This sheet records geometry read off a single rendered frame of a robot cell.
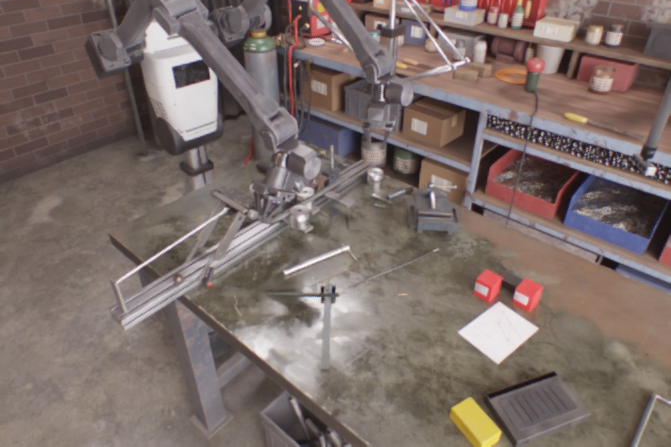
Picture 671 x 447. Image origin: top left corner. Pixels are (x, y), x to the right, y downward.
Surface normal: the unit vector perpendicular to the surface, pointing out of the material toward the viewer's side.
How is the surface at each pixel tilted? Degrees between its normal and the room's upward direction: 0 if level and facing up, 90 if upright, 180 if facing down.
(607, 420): 0
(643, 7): 90
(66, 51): 90
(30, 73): 90
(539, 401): 0
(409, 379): 0
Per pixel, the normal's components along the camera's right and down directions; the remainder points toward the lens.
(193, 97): 0.70, 0.39
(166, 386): 0.00, -0.84
